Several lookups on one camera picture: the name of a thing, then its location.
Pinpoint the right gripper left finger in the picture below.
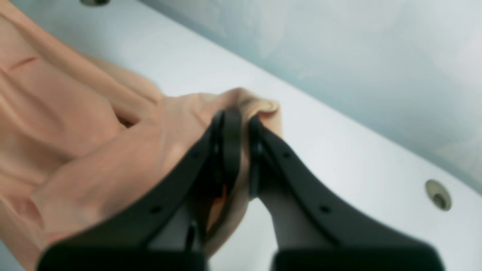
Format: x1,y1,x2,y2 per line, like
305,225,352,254
37,109,242,271

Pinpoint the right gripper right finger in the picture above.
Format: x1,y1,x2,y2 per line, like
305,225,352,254
248,116,444,271

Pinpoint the peach T-shirt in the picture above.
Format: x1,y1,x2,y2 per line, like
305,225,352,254
1,0,282,271

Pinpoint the left table grommet hole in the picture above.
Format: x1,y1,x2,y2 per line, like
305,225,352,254
425,180,452,211

